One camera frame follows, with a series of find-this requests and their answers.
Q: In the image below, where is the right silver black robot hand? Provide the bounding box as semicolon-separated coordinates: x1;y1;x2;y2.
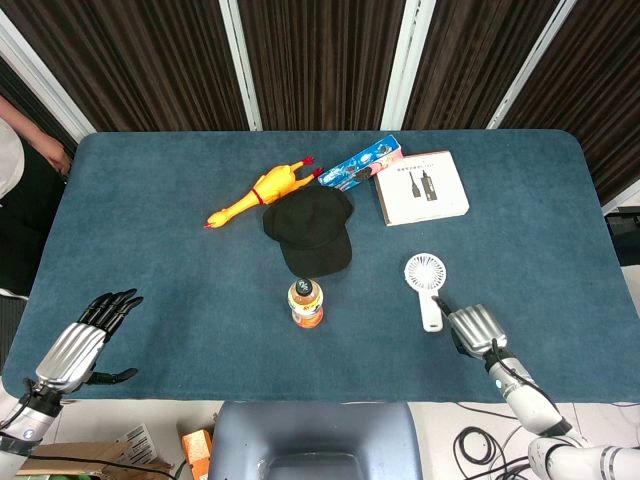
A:
432;296;509;358

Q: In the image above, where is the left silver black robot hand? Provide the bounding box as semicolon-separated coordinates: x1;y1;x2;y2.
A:
34;288;145;393

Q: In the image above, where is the white handheld fan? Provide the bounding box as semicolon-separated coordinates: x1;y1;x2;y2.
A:
403;253;447;333

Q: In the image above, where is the brown cardboard box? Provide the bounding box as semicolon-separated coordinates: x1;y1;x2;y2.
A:
16;422;175;480

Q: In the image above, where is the white product box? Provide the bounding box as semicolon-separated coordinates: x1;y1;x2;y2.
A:
374;150;471;228

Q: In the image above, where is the blue table cloth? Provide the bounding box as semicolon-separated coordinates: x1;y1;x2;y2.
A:
1;130;640;404

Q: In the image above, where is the orange juice bottle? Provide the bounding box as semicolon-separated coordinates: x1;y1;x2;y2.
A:
287;277;325;330

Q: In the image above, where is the person in white shirt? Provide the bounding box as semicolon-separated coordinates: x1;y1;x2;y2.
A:
0;94;73;296

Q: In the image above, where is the black baseball cap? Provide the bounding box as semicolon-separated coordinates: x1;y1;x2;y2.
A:
262;185;356;279

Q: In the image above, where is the blue printed snack box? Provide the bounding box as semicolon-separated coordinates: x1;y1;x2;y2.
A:
317;133;404;193

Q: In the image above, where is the yellow rubber chicken toy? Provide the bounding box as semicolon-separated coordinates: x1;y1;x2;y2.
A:
203;156;324;231

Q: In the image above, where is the black floor cable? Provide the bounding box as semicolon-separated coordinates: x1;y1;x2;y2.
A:
453;401;539;480

